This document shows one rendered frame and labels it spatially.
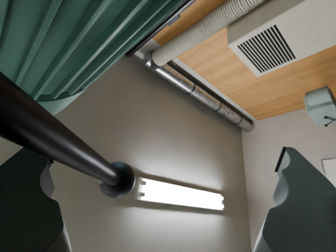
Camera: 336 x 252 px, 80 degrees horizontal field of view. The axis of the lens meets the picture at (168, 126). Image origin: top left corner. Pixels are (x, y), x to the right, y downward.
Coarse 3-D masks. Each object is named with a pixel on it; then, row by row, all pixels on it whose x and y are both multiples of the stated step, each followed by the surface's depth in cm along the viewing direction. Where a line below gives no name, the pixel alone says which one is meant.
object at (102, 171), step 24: (0, 72) 5; (0, 96) 5; (24, 96) 5; (0, 120) 5; (24, 120) 6; (48, 120) 7; (24, 144) 6; (48, 144) 7; (72, 144) 8; (96, 168) 12; (120, 168) 19; (120, 192) 18
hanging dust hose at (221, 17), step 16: (240, 0) 136; (256, 0) 133; (208, 16) 152; (224, 16) 146; (240, 16) 146; (192, 32) 164; (208, 32) 158; (160, 48) 188; (176, 48) 177; (160, 64) 198
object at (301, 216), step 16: (288, 160) 10; (304, 160) 10; (288, 176) 9; (304, 176) 9; (320, 176) 9; (288, 192) 8; (304, 192) 8; (320, 192) 8; (272, 208) 7; (288, 208) 7; (304, 208) 7; (320, 208) 7; (272, 224) 7; (288, 224) 7; (304, 224) 7; (320, 224) 7; (256, 240) 7; (272, 240) 6; (288, 240) 6; (304, 240) 6; (320, 240) 6
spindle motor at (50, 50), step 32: (0, 0) 8; (32, 0) 9; (64, 0) 9; (96, 0) 9; (128, 0) 10; (160, 0) 11; (0, 32) 10; (32, 32) 10; (64, 32) 11; (96, 32) 11; (128, 32) 13; (0, 64) 13; (32, 64) 13; (64, 64) 14; (96, 64) 16; (32, 96) 17; (64, 96) 20
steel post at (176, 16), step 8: (184, 0) 147; (192, 0) 144; (176, 8) 153; (184, 8) 152; (168, 16) 159; (176, 16) 159; (160, 24) 166; (168, 24) 166; (152, 32) 173; (144, 40) 181; (136, 48) 190; (128, 56) 203
